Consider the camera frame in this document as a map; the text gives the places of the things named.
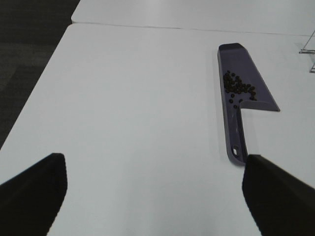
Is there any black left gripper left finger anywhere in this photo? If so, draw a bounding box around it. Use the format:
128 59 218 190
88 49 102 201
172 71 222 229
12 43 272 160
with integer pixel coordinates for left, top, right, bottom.
0 153 67 236

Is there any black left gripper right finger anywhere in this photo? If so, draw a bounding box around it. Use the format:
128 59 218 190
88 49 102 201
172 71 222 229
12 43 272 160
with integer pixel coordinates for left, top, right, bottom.
242 154 315 236

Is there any purple plastic dustpan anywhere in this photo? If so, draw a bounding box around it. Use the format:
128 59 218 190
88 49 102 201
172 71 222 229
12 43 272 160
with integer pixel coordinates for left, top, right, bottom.
217 43 280 165

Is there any pile of coffee beans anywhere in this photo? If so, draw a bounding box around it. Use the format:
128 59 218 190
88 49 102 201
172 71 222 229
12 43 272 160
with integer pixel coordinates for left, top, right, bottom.
223 70 257 109

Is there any chrome wire rack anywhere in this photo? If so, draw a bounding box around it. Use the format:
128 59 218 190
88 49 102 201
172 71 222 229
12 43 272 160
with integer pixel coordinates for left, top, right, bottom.
298 30 315 74

